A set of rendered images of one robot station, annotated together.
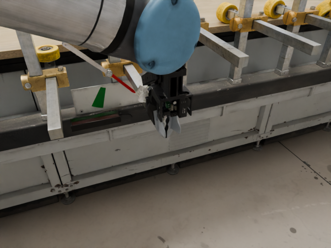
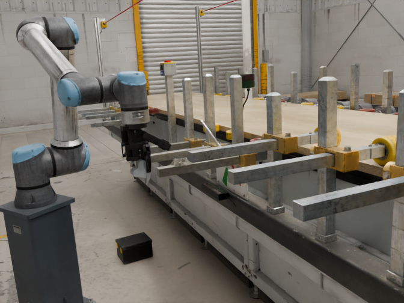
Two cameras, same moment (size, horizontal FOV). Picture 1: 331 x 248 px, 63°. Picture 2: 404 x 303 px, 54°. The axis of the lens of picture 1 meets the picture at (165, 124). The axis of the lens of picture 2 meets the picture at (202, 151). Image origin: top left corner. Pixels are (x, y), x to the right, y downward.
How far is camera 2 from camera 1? 1.48 m
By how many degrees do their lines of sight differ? 81
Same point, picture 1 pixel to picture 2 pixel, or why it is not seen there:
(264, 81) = (350, 264)
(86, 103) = (220, 176)
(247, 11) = (320, 137)
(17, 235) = (211, 279)
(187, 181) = not seen: outside the picture
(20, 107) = not seen: hidden behind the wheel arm
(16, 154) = (202, 196)
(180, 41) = (63, 95)
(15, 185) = (234, 243)
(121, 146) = (293, 273)
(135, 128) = (249, 228)
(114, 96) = not seen: hidden behind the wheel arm
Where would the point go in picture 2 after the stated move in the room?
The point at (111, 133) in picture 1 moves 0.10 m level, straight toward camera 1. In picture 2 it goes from (235, 218) to (212, 222)
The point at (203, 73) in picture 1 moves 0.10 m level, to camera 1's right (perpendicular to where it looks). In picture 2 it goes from (368, 231) to (384, 246)
